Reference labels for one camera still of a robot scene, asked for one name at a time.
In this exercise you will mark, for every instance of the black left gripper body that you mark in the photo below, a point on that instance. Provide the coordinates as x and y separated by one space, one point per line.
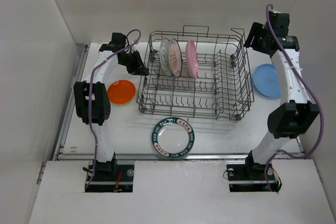
127 62

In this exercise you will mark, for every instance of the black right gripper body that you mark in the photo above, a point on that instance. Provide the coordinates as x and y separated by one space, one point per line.
261 42

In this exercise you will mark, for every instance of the white plate green emblem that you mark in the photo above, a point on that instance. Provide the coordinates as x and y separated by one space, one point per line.
165 57

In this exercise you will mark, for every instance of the blue plate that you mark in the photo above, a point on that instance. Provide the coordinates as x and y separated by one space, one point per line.
265 80

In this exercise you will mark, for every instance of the white plate orange sunburst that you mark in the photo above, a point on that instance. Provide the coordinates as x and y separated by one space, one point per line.
175 58

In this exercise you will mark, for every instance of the pink plate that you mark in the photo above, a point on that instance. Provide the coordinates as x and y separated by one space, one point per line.
191 59

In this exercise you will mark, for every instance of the white plate teal rim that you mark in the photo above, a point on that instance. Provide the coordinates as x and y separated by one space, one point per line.
173 137

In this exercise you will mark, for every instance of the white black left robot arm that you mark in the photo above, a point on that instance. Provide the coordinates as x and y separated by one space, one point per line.
91 98

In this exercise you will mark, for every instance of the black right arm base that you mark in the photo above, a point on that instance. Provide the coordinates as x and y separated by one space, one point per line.
239 181

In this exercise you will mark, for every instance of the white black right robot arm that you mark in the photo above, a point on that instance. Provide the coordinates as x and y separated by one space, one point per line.
298 107

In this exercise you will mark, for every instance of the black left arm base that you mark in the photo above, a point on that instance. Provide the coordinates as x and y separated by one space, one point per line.
119 180

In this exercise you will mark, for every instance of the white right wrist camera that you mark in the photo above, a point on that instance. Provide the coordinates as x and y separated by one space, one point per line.
273 12

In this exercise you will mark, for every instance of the grey wire dish rack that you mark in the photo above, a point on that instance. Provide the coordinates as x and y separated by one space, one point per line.
222 89

